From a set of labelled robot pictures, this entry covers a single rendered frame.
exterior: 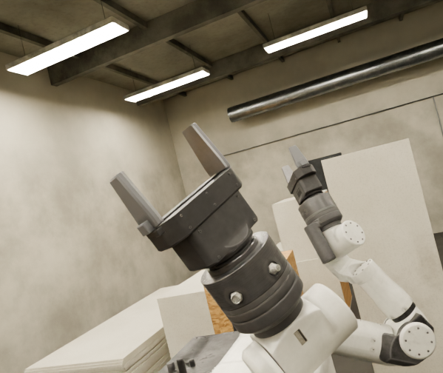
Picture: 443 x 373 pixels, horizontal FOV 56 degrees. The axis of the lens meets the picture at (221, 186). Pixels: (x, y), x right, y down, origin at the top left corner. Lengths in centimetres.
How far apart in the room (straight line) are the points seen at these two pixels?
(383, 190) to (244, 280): 272
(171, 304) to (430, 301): 198
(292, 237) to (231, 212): 455
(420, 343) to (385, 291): 12
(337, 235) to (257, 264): 60
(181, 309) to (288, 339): 321
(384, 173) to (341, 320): 265
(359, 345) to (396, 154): 219
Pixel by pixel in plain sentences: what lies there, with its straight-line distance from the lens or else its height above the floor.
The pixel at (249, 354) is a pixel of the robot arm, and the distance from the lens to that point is 47.
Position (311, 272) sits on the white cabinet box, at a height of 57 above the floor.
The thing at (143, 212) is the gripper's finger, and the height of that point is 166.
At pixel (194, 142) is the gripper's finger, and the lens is 46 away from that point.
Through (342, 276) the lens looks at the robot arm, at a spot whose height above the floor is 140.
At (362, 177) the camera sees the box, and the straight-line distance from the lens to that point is 309.
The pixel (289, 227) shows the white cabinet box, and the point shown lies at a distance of 496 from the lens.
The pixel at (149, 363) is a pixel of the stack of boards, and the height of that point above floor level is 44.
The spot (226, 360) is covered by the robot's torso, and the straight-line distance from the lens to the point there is 81.
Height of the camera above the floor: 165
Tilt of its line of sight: 2 degrees up
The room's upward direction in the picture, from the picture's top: 14 degrees counter-clockwise
